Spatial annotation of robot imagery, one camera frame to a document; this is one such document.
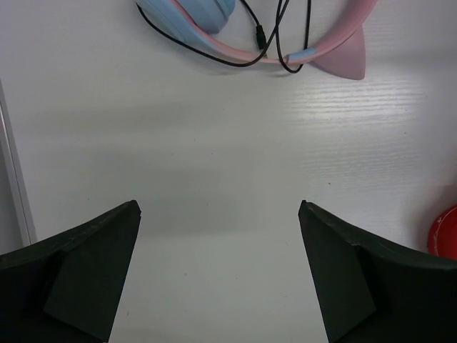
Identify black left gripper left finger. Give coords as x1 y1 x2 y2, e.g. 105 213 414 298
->
1 200 141 342

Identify black cable of pink headphones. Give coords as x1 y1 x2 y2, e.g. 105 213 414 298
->
136 0 315 75

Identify pink blue cat-ear headphones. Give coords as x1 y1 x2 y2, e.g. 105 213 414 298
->
136 0 376 80

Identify red wireless headphones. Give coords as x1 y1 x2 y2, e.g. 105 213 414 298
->
427 205 457 260

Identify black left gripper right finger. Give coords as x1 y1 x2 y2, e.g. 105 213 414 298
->
298 201 456 342

